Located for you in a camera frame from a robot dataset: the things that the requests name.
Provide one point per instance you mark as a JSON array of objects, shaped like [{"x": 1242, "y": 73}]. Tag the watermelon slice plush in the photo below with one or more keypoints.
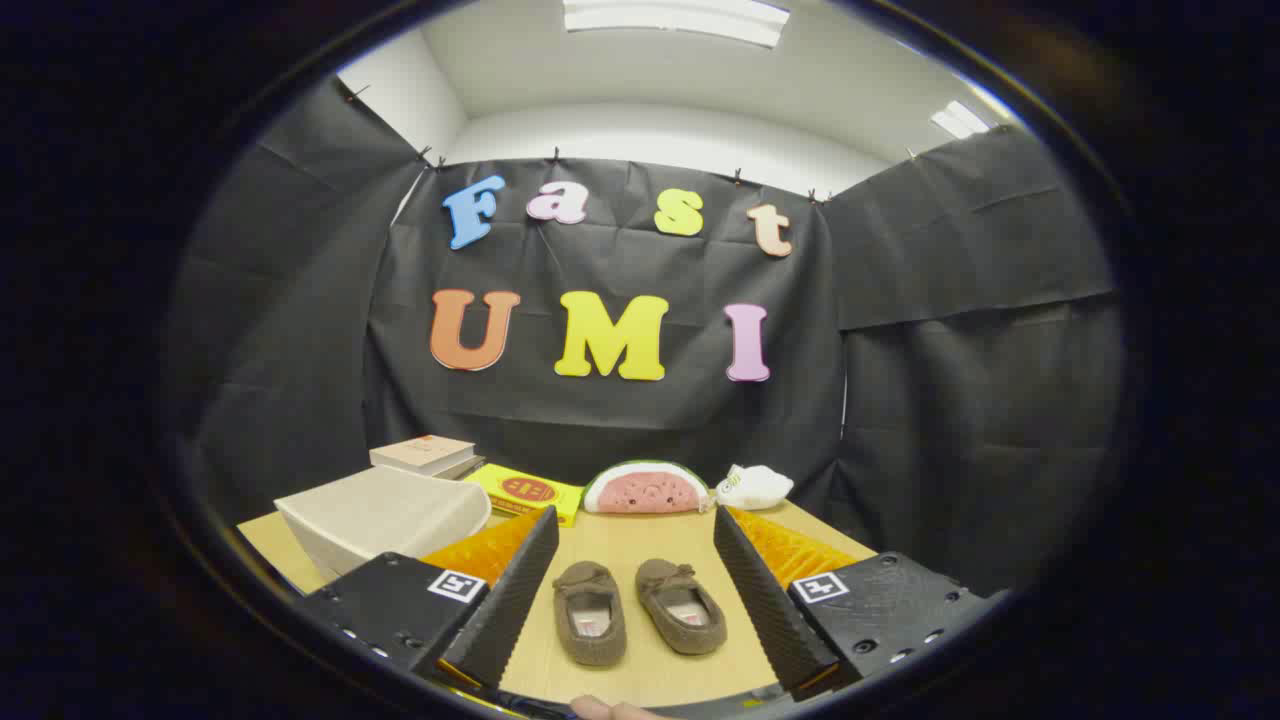
[{"x": 645, "y": 490}]

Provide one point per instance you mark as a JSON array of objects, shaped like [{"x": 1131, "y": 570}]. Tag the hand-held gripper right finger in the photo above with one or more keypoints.
[{"x": 770, "y": 610}]

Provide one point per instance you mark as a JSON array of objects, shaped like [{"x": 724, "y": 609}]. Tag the grey book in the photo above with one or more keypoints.
[{"x": 465, "y": 468}]

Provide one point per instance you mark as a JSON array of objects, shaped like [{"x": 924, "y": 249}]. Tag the white plush toy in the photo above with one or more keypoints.
[{"x": 755, "y": 487}]

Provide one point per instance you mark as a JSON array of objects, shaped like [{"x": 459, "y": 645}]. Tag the beige book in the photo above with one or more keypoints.
[{"x": 420, "y": 452}]

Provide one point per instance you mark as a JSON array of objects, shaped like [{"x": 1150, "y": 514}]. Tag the brown fuzzy shoe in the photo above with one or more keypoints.
[
  {"x": 665, "y": 580},
  {"x": 585, "y": 580}
]

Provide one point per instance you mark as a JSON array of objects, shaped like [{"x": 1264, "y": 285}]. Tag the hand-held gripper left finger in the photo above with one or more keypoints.
[{"x": 505, "y": 610}]

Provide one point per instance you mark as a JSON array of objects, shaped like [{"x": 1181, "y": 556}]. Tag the yellow book with red label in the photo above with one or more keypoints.
[{"x": 520, "y": 488}]

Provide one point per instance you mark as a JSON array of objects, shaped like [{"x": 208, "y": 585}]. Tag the cream fabric storage box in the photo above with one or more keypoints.
[{"x": 380, "y": 510}]

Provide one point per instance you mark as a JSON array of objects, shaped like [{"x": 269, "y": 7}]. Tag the ceiling light panel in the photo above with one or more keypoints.
[
  {"x": 960, "y": 120},
  {"x": 680, "y": 18}
]

